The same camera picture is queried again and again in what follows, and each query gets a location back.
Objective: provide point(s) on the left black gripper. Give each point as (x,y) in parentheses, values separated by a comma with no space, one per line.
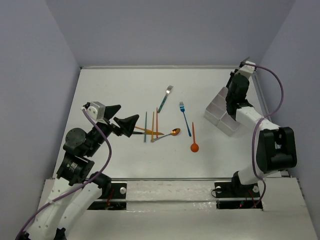
(111,124)

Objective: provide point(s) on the orange chopstick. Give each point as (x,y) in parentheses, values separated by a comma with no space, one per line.
(157,128)
(152,127)

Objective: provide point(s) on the copper metal spoon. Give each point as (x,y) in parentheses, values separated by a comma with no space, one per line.
(174,132)

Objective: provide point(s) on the silver fork teal handle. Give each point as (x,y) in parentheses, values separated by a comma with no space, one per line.
(168,90)

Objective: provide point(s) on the blue plastic fork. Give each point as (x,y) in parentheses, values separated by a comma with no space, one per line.
(182,109)

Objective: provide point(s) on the orange plastic spoon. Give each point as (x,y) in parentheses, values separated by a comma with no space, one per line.
(194,146)

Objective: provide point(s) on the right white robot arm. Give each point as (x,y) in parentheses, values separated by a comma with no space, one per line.
(273,148)

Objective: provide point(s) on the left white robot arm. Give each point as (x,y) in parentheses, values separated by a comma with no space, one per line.
(79,179)

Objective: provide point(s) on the teal chopstick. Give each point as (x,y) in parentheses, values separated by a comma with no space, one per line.
(145,127)

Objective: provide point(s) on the yellow plastic knife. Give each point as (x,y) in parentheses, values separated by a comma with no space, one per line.
(143,131)

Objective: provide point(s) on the white divided utensil container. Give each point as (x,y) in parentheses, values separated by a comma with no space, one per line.
(216,113)

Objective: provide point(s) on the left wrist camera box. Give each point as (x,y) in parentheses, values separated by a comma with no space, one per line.
(95,110)

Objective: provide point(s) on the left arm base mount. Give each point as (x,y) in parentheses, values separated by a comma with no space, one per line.
(114,200)

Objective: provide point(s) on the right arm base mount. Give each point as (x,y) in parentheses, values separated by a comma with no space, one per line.
(230,198)

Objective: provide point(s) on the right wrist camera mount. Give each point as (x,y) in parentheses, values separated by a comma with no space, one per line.
(246,69)

